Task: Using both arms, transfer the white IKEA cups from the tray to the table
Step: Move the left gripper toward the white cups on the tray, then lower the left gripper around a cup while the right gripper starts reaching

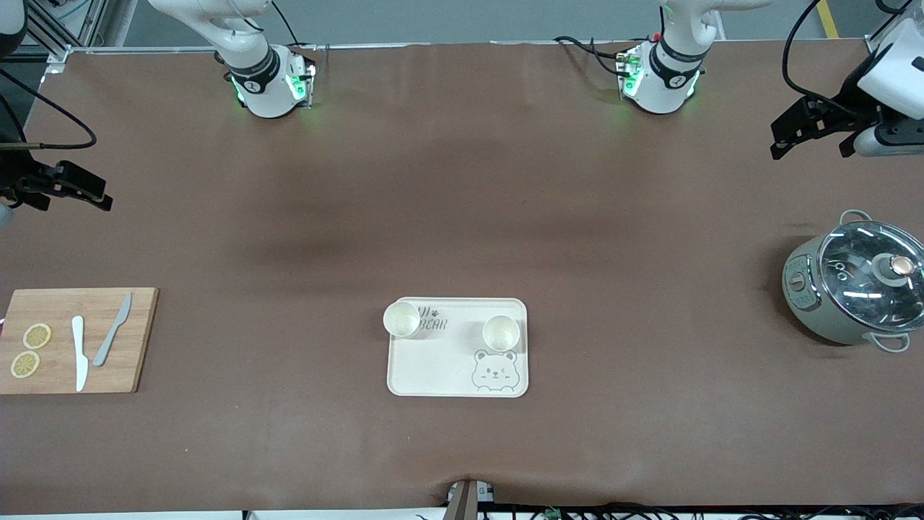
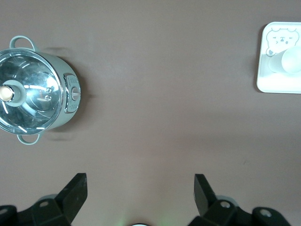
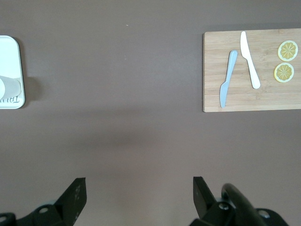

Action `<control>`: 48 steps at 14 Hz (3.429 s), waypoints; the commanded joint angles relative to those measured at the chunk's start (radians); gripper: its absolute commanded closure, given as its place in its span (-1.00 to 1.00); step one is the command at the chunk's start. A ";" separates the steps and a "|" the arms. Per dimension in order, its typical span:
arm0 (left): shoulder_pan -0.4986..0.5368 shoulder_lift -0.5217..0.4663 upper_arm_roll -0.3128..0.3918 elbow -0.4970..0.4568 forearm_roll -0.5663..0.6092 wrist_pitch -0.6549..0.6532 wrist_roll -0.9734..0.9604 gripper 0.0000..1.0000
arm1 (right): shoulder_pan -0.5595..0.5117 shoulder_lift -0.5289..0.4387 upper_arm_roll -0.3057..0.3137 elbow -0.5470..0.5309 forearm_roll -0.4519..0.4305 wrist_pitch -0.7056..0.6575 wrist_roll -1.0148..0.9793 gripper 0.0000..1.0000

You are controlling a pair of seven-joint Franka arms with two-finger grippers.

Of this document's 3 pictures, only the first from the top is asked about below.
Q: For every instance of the white plastic knife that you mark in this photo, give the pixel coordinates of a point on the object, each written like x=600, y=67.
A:
x=79, y=354

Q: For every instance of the white IKEA cup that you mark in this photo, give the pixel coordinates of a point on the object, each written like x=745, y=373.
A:
x=401, y=318
x=501, y=332

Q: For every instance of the grey plastic knife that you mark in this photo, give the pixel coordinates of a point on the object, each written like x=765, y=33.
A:
x=108, y=341

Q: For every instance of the yellow lemon slice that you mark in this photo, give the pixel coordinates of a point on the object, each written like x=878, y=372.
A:
x=37, y=336
x=25, y=364

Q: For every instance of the table edge mount bracket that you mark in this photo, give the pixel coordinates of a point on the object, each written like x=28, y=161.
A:
x=462, y=502

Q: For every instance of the grey electric cooking pot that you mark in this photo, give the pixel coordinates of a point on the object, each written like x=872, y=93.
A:
x=801, y=307

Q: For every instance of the cream bear print tray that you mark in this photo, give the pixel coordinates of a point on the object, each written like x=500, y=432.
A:
x=440, y=365

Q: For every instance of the glass pot lid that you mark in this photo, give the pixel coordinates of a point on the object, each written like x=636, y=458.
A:
x=855, y=263

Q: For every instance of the brown table cover mat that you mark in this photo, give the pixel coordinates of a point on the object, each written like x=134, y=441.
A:
x=462, y=180

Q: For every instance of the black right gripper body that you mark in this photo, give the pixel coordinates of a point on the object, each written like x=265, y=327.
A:
x=16, y=176

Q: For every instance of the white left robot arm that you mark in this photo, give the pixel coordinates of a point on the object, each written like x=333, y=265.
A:
x=663, y=95

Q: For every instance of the wooden cutting board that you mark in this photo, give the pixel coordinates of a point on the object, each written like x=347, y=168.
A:
x=61, y=303

